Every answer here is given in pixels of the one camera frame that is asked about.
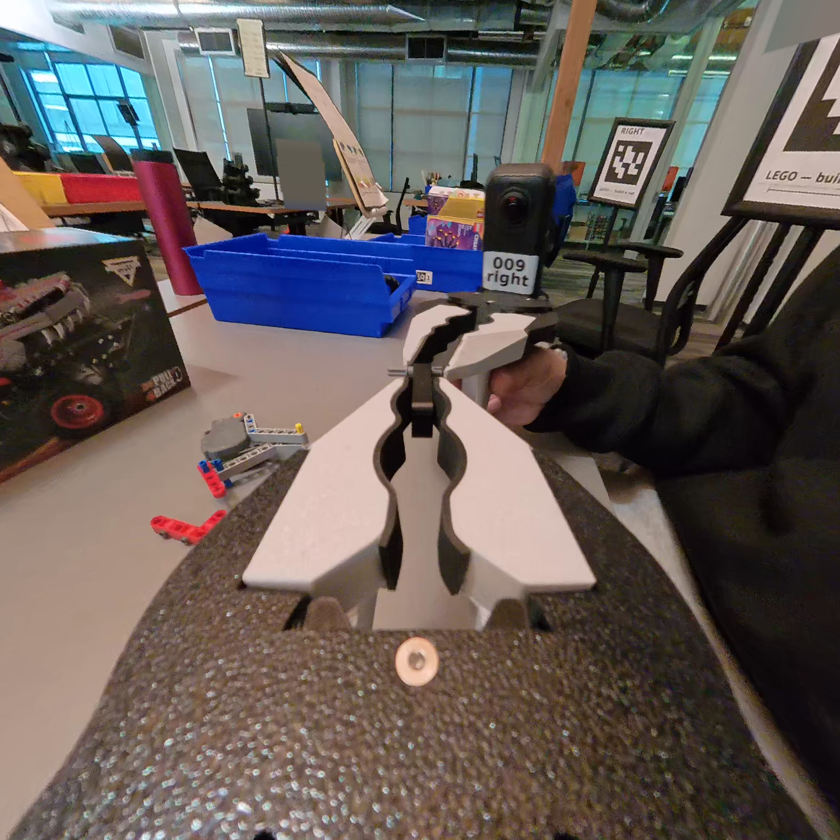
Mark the yellow plastic bin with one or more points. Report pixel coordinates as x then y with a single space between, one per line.
39 189

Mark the cardboard easel board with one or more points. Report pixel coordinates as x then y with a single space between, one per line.
358 170

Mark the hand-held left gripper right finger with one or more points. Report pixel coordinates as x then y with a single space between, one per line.
518 518

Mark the maroon water bottle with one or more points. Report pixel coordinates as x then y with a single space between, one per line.
167 223

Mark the grey lego assembly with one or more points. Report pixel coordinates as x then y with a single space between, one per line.
236 443

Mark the person's right hand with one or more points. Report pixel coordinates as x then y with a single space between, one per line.
531 387

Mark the person's right forearm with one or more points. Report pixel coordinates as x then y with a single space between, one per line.
656 407

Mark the computer monitor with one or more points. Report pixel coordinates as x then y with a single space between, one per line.
262 144

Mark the large framed marker sign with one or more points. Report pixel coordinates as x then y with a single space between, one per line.
807 131

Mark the black lego connector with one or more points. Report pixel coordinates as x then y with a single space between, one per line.
422 410

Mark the black office chair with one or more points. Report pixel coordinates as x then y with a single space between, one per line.
590 321

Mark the small framed marker sign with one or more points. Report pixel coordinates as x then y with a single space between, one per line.
633 164

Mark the black lego set box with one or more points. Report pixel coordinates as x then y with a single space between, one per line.
79 341

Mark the wooden post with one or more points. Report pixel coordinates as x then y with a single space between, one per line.
568 85

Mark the grey lego axle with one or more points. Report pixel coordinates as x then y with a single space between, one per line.
400 371

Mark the purple yellow toy box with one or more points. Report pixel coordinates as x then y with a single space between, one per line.
456 220

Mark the silver air duct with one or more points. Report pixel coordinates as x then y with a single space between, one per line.
328 49
262 10

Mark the person's black sweater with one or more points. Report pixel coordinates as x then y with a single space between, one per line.
787 590

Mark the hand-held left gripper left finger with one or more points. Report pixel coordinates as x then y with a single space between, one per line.
321 518

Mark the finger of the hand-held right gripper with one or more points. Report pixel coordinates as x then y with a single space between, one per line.
492 341
420 328

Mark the red angled lego beam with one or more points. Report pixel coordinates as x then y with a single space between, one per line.
184 528

